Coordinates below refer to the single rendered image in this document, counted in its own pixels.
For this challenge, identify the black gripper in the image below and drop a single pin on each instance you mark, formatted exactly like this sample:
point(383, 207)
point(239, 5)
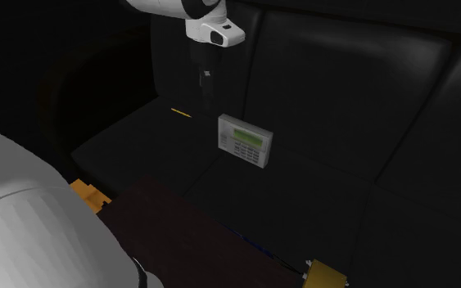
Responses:
point(206, 60)

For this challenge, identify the yellow box with white pegs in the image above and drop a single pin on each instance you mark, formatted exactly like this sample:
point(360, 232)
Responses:
point(324, 276)

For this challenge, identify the white keypad with green display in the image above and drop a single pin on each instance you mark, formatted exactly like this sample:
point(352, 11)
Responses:
point(246, 140)

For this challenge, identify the orange block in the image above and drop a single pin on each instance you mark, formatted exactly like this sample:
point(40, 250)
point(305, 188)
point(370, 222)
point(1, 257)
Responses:
point(90, 195)

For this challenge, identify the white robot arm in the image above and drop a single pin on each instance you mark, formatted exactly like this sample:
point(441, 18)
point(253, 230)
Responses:
point(22, 223)

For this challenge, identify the yellow pencil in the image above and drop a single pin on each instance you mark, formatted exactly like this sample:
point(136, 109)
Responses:
point(181, 113)

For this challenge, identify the black leather sofa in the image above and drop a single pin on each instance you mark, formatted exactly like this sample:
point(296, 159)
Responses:
point(334, 99)

